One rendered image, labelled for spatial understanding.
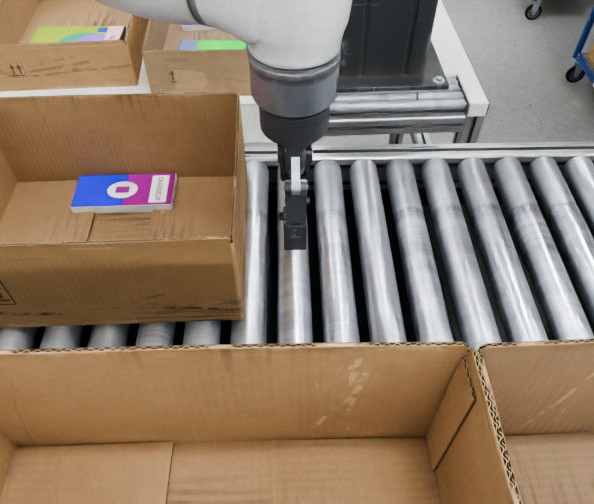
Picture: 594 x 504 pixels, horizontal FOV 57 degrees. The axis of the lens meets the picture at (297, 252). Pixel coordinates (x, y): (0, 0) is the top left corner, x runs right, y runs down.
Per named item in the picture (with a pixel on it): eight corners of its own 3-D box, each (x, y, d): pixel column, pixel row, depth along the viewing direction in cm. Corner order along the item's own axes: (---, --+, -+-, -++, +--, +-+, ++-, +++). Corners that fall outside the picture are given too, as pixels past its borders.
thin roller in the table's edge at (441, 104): (463, 96, 110) (323, 100, 109) (466, 102, 109) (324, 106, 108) (461, 105, 112) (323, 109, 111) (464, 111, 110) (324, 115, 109)
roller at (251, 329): (245, 150, 98) (238, 171, 102) (229, 437, 65) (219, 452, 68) (272, 157, 100) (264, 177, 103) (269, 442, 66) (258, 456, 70)
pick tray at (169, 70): (289, 4, 135) (288, -39, 127) (293, 95, 110) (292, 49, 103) (172, 5, 134) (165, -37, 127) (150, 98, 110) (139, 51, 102)
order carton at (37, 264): (248, 176, 95) (240, 90, 82) (245, 320, 76) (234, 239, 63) (16, 182, 94) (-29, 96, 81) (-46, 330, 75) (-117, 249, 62)
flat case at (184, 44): (181, 46, 119) (180, 39, 118) (269, 47, 119) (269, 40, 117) (170, 81, 110) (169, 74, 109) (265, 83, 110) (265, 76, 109)
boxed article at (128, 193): (82, 182, 93) (79, 175, 92) (178, 180, 94) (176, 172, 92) (72, 214, 88) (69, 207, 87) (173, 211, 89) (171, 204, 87)
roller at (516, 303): (460, 175, 104) (485, 163, 102) (547, 450, 70) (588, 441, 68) (449, 159, 101) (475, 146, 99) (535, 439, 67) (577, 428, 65)
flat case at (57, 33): (39, 33, 120) (37, 26, 119) (127, 32, 120) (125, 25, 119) (20, 67, 111) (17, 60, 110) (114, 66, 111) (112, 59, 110)
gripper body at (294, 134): (333, 120, 55) (329, 189, 62) (328, 73, 60) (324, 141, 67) (257, 122, 55) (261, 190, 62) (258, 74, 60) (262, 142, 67)
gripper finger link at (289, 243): (306, 209, 70) (306, 214, 70) (305, 245, 76) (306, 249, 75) (283, 210, 70) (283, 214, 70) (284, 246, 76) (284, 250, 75)
